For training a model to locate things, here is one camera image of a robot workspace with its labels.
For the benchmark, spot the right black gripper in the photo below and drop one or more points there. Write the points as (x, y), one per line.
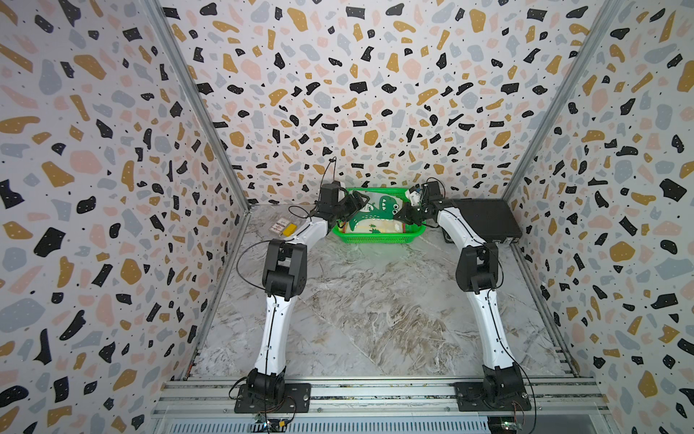
(403, 215)

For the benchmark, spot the small card packets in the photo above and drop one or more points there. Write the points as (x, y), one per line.
(283, 228)

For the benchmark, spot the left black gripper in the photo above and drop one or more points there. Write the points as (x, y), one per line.
(354, 207)

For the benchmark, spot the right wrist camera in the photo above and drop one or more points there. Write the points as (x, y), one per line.
(420, 194)

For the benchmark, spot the green plastic basket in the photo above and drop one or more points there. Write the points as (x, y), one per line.
(411, 231)

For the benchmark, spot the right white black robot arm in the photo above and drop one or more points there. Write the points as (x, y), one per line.
(478, 276)

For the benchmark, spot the black hard case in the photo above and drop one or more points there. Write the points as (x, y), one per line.
(491, 219)

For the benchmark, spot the aluminium front rail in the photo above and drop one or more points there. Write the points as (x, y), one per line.
(384, 405)

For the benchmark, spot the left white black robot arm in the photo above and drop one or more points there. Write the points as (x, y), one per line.
(284, 278)

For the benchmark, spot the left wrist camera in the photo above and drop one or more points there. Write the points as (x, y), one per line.
(330, 194)

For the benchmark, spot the white green dinosaur raincoat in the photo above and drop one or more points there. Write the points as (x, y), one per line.
(377, 217)

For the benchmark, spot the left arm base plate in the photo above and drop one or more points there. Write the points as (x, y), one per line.
(294, 398)

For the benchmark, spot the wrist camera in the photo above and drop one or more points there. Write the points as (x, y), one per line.
(420, 194)
(330, 194)

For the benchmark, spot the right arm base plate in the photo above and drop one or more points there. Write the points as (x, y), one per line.
(466, 397)

